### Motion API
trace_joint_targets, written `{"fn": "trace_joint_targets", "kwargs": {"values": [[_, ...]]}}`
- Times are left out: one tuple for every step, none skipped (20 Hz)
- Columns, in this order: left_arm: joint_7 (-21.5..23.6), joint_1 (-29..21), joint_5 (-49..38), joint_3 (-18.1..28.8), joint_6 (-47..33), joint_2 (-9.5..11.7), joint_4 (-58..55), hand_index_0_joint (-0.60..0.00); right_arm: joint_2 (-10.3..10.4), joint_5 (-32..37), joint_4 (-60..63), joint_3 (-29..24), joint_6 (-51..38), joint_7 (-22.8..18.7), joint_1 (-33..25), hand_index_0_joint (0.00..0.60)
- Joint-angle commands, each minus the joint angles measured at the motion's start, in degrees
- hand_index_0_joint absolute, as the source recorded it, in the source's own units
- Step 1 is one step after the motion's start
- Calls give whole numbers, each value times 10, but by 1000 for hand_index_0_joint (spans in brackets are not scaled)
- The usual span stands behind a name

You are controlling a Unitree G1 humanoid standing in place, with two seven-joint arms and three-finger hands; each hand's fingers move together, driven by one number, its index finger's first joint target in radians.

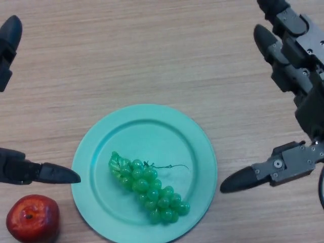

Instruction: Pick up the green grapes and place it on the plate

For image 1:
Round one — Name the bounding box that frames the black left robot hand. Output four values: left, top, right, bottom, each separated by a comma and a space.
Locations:
0, 15, 82, 185

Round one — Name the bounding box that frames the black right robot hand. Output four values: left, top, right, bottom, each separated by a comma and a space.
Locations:
219, 0, 324, 194

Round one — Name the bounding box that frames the green grape bunch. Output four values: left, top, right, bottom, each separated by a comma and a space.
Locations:
108, 151, 191, 225

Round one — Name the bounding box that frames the teal round plate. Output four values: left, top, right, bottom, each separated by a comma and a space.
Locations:
71, 102, 218, 243

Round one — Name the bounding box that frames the red apple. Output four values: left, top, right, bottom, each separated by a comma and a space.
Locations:
6, 194, 61, 243

